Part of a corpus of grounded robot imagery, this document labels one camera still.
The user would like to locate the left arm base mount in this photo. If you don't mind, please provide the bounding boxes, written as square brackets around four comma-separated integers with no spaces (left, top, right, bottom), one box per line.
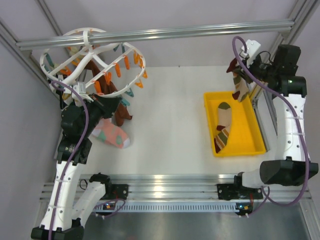
[109,184,129,200]

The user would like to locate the brown sock on hanger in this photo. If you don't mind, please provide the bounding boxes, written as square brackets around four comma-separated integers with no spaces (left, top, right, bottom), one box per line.
[85,60,132,127]

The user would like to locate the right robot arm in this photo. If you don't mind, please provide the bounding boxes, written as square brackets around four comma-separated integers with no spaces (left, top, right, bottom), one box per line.
[233,42,319,199]

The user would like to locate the aluminium top rail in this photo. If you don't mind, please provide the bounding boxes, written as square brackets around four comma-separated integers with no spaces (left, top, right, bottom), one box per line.
[16,19,295,50]

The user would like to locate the white round clip hanger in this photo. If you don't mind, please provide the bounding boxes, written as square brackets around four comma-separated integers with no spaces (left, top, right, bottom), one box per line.
[39,27,148,100]

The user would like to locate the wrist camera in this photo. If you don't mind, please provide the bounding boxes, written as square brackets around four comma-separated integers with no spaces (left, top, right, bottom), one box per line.
[239,39,261,59]
[64,82,92,102]

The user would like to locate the tan brown sock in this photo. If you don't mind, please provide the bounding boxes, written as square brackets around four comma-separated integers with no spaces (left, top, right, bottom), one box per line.
[226,58,249,103]

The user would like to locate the yellow plastic bin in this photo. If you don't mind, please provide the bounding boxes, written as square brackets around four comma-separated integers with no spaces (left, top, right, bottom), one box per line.
[203,91,266,157]

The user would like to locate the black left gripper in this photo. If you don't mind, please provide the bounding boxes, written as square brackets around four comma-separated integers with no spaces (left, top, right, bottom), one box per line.
[80,91,121,136]

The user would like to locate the pink patterned sock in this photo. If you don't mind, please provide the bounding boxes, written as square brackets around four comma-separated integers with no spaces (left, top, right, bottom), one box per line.
[91,118,131,149]

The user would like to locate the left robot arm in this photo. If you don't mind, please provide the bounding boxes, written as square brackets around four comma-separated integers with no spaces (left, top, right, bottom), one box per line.
[31,94,121,240]

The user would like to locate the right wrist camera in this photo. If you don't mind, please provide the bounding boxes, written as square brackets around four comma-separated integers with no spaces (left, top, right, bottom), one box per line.
[239,39,261,59]

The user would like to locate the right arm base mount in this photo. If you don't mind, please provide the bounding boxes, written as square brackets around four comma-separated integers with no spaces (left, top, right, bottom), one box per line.
[216,183,263,201]

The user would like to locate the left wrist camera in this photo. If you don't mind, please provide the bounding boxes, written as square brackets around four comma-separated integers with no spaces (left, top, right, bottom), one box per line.
[64,82,92,102]

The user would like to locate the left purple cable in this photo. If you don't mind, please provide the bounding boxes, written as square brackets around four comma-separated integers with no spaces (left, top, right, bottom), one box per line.
[49,79,127,240]

